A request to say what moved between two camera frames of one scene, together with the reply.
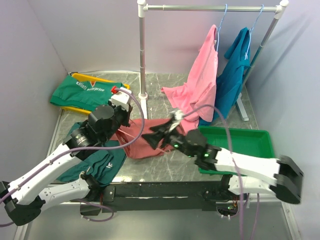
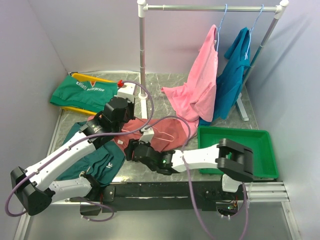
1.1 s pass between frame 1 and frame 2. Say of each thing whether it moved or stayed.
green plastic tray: stayed
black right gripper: moved
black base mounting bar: stayed
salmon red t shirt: stayed
